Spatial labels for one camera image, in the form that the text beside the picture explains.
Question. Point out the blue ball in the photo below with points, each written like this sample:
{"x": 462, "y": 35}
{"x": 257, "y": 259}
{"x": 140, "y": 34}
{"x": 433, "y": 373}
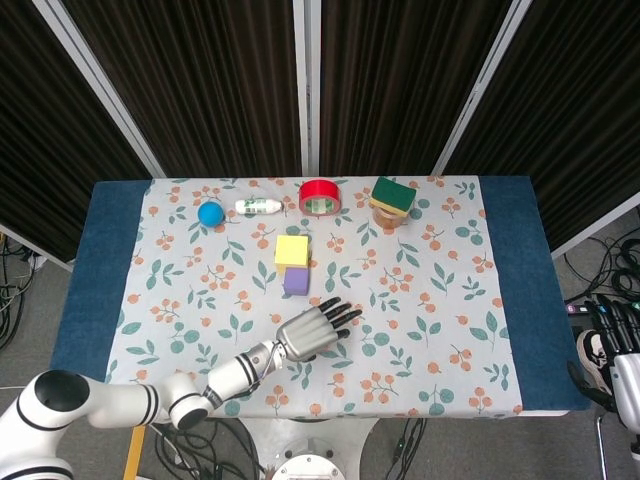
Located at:
{"x": 210, "y": 215}

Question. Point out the yellow block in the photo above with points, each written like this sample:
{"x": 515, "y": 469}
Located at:
{"x": 291, "y": 250}

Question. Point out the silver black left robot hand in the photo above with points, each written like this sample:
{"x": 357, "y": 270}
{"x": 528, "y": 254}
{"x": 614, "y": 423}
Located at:
{"x": 307, "y": 335}

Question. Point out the grey metal stand pole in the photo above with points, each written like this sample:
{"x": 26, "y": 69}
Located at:
{"x": 601, "y": 450}

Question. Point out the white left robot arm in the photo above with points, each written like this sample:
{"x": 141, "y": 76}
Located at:
{"x": 125, "y": 400}

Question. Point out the white black sneaker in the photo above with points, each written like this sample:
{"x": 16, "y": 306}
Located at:
{"x": 595, "y": 352}

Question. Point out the black power strip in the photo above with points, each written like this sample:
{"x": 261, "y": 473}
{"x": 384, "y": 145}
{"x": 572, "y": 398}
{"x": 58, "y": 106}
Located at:
{"x": 580, "y": 307}

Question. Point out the clear jar of rubber bands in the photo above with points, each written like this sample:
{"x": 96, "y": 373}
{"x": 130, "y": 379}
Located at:
{"x": 387, "y": 220}

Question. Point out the blue table cover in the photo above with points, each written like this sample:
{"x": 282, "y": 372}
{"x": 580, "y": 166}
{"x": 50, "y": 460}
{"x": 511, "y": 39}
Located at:
{"x": 85, "y": 300}

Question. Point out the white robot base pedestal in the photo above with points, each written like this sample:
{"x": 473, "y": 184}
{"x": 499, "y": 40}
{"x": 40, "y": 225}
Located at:
{"x": 310, "y": 435}

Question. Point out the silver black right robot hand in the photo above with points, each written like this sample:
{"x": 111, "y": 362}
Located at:
{"x": 629, "y": 385}

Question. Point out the red tape roll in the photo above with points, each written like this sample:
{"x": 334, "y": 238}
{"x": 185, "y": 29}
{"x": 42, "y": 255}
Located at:
{"x": 320, "y": 189}

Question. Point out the yellow wooden strip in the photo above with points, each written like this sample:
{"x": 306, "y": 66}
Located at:
{"x": 134, "y": 455}

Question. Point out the floral printed tablecloth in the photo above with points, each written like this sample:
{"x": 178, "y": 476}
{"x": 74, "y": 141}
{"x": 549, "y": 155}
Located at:
{"x": 400, "y": 350}

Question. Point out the purple block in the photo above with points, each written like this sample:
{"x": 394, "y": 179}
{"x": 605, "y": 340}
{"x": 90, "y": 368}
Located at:
{"x": 296, "y": 282}

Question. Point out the green yellow sponge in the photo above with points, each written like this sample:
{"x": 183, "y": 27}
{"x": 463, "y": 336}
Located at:
{"x": 392, "y": 195}

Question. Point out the white bottle green label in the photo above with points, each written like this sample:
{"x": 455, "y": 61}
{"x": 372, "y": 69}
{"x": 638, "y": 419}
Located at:
{"x": 257, "y": 206}

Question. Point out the dark ribbed partition panel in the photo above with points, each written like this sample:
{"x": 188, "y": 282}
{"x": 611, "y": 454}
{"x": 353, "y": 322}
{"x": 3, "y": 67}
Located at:
{"x": 200, "y": 75}
{"x": 50, "y": 125}
{"x": 575, "y": 125}
{"x": 400, "y": 75}

